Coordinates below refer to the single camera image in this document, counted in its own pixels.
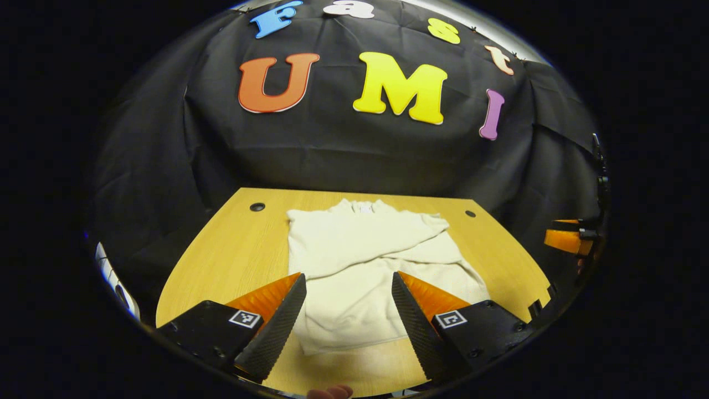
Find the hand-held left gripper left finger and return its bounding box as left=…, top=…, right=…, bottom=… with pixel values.
left=155, top=272, right=308, bottom=384

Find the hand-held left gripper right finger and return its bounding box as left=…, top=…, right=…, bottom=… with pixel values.
left=391, top=271, right=535, bottom=386

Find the cream knit sweater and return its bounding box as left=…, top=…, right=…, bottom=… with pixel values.
left=286, top=198, right=491, bottom=356

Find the black backdrop cloth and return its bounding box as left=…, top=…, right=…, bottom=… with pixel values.
left=89, top=0, right=610, bottom=311

